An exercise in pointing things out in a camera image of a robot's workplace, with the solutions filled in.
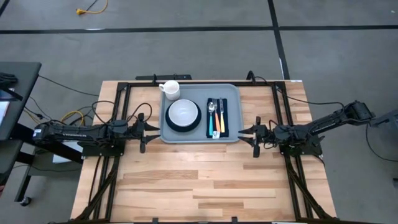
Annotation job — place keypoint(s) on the dark blue cloth napkin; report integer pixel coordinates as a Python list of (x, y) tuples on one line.
[(227, 112)]

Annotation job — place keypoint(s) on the black rail clip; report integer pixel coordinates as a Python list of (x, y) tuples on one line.
[(234, 220)]

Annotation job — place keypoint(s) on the white ceramic bowl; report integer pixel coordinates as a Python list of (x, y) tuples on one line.
[(183, 112)]

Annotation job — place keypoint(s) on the grey metal stand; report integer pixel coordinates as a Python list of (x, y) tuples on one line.
[(387, 118)]

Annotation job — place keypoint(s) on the dark round plate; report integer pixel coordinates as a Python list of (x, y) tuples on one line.
[(183, 128)]

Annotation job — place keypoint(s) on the black desk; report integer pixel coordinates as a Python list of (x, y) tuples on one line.
[(21, 93)]

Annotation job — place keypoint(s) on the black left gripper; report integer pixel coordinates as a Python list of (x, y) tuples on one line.
[(136, 130)]

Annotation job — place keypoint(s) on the white ceramic mug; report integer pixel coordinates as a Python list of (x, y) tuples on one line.
[(172, 89)]

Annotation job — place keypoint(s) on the white paper sheet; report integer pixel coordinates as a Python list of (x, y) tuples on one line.
[(66, 155)]

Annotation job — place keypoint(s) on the black aluminium table frame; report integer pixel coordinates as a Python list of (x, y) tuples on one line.
[(122, 86)]

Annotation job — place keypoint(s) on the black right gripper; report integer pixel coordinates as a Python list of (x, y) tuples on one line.
[(264, 133)]

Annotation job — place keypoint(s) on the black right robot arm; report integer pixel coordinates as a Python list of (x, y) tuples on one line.
[(326, 119)]

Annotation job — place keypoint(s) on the black power strip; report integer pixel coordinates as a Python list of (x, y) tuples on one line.
[(168, 77)]

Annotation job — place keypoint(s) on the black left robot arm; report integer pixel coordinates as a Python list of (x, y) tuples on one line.
[(77, 132)]

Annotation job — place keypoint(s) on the grey plastic tray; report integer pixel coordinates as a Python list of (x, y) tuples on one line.
[(194, 137)]

